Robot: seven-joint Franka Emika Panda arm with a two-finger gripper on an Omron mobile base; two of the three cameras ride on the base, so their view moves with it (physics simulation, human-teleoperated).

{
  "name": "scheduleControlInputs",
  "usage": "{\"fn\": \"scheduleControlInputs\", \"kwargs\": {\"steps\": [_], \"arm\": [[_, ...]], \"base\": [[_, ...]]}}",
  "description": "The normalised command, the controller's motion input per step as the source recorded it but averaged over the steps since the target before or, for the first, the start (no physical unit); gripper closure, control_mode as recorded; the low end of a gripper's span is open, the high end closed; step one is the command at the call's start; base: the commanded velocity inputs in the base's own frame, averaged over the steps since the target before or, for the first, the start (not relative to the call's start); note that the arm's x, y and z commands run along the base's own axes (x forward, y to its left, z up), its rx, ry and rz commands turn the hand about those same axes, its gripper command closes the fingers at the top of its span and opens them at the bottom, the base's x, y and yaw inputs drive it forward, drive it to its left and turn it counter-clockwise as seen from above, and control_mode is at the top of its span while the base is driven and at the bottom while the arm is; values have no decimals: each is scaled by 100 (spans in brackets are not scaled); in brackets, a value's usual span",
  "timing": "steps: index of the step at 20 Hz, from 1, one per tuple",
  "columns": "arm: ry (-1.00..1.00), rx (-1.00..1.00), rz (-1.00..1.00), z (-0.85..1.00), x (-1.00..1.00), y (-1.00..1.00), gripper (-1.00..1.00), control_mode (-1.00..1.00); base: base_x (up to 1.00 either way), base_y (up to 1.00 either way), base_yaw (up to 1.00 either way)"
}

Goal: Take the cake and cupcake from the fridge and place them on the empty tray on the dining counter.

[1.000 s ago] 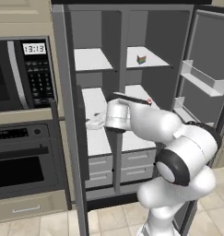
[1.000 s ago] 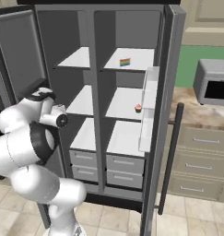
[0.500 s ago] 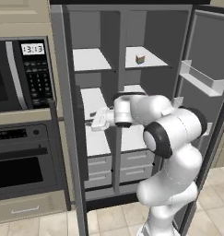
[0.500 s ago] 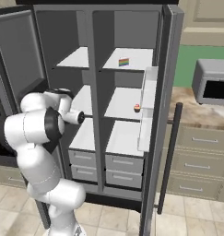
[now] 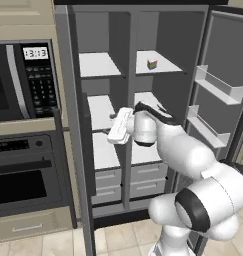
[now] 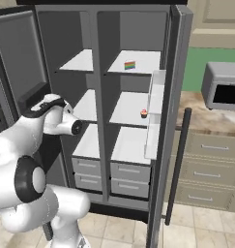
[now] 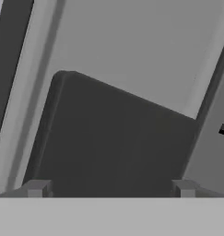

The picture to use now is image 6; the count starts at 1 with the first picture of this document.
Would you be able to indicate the white fridge shelf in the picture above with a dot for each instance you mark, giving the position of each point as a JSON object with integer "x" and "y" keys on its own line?
{"x": 80, "y": 63}
{"x": 88, "y": 108}
{"x": 88, "y": 143}
{"x": 130, "y": 145}
{"x": 128, "y": 109}
{"x": 144, "y": 61}

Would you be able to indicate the grey fridge drawer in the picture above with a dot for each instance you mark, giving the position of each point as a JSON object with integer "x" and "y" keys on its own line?
{"x": 130, "y": 188}
{"x": 89, "y": 182}
{"x": 130, "y": 172}
{"x": 86, "y": 166}

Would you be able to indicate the grey fridge door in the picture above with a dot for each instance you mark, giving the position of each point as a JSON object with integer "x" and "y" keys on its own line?
{"x": 173, "y": 80}
{"x": 19, "y": 48}

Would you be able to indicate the grey left fridge door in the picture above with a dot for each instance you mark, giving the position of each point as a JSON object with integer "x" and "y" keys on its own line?
{"x": 19, "y": 48}

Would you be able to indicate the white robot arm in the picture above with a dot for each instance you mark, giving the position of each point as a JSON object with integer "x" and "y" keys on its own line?
{"x": 12, "y": 145}

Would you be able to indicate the white fridge door bins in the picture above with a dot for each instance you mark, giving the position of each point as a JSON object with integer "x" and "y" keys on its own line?
{"x": 156, "y": 106}

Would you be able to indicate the cupcake with pink icing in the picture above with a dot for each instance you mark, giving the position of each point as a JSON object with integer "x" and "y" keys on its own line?
{"x": 143, "y": 113}

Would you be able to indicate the beige wall cupboard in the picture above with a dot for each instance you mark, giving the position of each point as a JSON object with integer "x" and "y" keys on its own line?
{"x": 215, "y": 22}

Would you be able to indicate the beige counter drawer front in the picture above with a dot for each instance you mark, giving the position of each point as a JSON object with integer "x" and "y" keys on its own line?
{"x": 202, "y": 203}
{"x": 215, "y": 142}
{"x": 209, "y": 180}

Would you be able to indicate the grey fridge body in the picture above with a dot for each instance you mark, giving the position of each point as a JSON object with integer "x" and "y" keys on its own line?
{"x": 102, "y": 97}

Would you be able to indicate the grey right fridge door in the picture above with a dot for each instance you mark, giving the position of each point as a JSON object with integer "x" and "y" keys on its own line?
{"x": 173, "y": 80}

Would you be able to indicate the grey microwave oven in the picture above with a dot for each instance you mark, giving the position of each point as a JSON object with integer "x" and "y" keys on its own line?
{"x": 222, "y": 85}

